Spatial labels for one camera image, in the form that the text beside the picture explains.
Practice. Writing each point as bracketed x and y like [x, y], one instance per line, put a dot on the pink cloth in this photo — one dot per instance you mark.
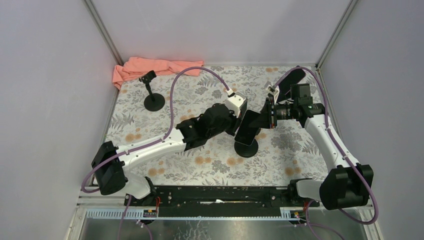
[137, 67]

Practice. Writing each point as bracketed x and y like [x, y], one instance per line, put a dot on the black phone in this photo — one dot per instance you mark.
[247, 130]

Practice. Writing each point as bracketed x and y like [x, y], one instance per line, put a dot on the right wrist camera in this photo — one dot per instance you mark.
[274, 91]

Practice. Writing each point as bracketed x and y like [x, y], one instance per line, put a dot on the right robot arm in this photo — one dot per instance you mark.
[348, 182]

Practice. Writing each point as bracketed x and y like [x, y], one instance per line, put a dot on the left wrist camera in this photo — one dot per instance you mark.
[237, 103]

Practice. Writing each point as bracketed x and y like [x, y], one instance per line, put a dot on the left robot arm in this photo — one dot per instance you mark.
[112, 165]

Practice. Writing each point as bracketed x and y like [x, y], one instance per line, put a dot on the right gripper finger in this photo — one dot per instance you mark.
[265, 108]
[263, 121]

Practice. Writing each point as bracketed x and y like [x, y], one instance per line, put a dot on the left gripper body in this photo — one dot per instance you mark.
[228, 124]

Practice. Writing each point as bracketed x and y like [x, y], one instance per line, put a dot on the black round-base stand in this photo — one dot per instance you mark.
[246, 151]
[154, 101]

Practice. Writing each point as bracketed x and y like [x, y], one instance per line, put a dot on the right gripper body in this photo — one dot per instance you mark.
[273, 116]

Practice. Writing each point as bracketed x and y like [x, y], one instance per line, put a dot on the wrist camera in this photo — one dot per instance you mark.
[237, 103]
[274, 91]

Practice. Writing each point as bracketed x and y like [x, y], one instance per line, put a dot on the purple phone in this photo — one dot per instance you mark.
[293, 78]

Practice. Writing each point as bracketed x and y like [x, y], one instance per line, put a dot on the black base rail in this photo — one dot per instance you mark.
[219, 201]

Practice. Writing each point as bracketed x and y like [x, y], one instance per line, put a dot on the aluminium frame profile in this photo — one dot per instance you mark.
[97, 198]

